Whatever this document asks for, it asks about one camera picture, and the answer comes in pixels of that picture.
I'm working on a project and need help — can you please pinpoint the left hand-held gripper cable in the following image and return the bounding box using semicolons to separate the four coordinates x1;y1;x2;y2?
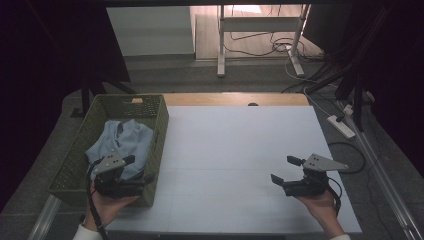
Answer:
85;158;110;240

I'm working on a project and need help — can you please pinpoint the black looped floor cable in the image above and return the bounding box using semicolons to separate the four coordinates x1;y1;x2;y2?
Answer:
327;141;367;175

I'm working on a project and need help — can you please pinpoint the aluminium rail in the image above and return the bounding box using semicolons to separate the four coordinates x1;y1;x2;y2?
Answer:
28;194;63;240
336;99;424;240

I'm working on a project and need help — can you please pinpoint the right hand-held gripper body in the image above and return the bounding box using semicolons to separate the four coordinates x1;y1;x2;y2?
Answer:
282;153;350;198

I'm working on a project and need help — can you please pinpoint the right hand-held gripper cable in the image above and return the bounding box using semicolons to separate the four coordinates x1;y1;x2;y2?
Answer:
328;177;344;216

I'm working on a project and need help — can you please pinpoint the light blue tank top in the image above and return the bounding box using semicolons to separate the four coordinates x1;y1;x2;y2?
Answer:
85;118;155;181

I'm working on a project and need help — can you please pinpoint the white power strip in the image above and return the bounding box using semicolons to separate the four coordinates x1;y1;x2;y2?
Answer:
326;114;357;140

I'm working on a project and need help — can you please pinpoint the white metal desk frame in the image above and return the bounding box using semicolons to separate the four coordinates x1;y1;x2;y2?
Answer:
216;3;311;79

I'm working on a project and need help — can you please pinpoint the hand-held gripper cable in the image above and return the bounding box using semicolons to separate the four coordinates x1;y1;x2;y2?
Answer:
85;158;110;240
328;177;344;216

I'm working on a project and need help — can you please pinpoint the black stand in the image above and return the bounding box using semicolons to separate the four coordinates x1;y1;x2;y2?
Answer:
304;3;396;133
69;74;136;118

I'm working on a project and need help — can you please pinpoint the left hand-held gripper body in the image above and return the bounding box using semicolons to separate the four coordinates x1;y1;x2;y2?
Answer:
90;151;147;200

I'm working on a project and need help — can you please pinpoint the person's left hand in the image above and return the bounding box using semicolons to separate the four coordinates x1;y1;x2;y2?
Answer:
82;191;140;233

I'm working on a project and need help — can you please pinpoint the white foam board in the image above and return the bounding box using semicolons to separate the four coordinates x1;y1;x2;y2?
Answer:
106;105;363;234

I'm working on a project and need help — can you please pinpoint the green woven basket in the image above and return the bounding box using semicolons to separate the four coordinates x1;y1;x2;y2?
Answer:
47;93;170;208

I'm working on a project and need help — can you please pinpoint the person's right hand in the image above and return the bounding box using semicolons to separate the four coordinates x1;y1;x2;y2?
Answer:
294;191;346;238

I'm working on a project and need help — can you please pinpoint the white floor cable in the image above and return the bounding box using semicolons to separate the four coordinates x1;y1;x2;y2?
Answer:
284;56;334;118

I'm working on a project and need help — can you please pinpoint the white cabinet panel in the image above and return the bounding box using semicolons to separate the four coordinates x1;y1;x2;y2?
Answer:
106;6;195;57

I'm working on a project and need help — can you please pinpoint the tangle of floor cables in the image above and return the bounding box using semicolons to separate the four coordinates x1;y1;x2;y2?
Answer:
223;31;326;63

